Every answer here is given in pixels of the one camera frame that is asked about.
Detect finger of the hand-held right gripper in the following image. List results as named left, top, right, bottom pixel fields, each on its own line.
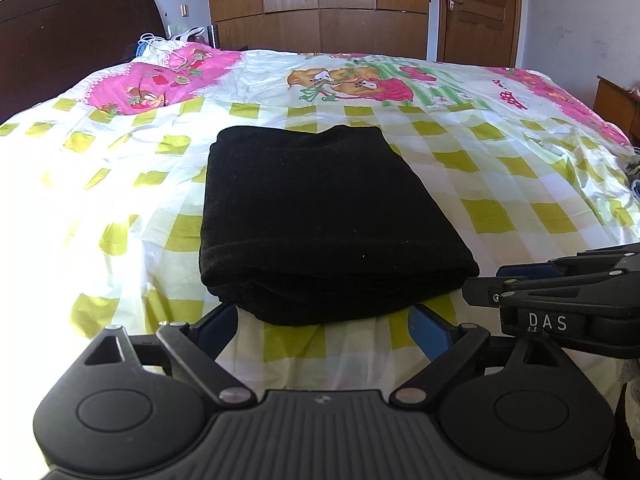
left=461, top=261, right=640, bottom=320
left=496, top=241, right=640, bottom=282

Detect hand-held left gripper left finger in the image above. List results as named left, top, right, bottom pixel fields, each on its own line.
left=82, top=304, right=259, bottom=408

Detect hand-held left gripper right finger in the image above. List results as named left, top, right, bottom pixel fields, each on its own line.
left=390, top=304, right=567, bottom=409

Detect black pants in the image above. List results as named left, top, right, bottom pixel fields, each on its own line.
left=199, top=124, right=482, bottom=327

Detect dark cloth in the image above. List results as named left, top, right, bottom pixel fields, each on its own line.
left=602, top=357, right=640, bottom=480

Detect printed checkered blanket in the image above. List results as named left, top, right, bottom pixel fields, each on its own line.
left=0, top=48, right=640, bottom=397

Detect wooden desk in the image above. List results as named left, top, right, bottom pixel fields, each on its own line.
left=592, top=75, right=640, bottom=147

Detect wooden door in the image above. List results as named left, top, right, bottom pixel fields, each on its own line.
left=439, top=0, right=524, bottom=69

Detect black and white bag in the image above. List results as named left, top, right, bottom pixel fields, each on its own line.
left=169, top=26, right=207, bottom=44

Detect dark wooden headboard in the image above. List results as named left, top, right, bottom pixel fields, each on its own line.
left=0, top=0, right=167, bottom=124

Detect wooden wardrobe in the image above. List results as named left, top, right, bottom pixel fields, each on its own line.
left=204, top=0, right=432, bottom=54

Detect white cable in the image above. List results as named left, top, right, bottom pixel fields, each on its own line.
left=139, top=32, right=202, bottom=69

